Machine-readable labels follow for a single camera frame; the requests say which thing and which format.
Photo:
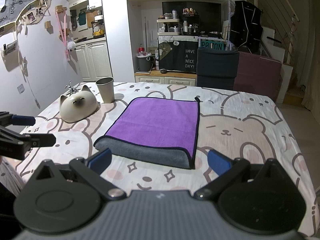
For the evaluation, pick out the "white low drawer cabinet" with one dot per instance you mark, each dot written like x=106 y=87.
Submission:
x=169 y=78

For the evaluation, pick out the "dark blue chair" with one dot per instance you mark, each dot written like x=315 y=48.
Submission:
x=216 y=68

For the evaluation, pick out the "white cat figurine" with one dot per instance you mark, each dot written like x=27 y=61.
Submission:
x=78 y=105

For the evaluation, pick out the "cream two tier shelf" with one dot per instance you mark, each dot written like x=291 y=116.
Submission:
x=168 y=27

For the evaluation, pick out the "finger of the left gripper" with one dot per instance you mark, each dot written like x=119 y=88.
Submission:
x=7 y=119
x=15 y=145

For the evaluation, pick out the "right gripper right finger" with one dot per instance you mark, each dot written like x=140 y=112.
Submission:
x=229 y=172

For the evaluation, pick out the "small silver metal ornament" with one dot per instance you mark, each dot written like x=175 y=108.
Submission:
x=70 y=89

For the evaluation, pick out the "beige cup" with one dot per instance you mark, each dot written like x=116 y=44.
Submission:
x=106 y=89

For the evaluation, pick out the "black cloth with text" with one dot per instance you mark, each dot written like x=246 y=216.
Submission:
x=178 y=56

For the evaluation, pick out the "white kitchen cabinet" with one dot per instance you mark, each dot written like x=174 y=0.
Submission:
x=93 y=59

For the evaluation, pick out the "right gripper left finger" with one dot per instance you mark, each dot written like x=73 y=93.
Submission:
x=88 y=171

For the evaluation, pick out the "purple and grey towel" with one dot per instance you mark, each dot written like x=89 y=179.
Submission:
x=157 y=131

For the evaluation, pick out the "maroon folded mat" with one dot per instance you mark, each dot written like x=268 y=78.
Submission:
x=258 y=75

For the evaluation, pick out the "teal poison sign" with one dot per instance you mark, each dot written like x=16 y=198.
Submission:
x=215 y=44

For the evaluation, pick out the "dark grey trash bin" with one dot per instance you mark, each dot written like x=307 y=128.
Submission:
x=144 y=63

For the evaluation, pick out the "black hanging garment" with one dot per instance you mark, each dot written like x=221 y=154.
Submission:
x=246 y=30

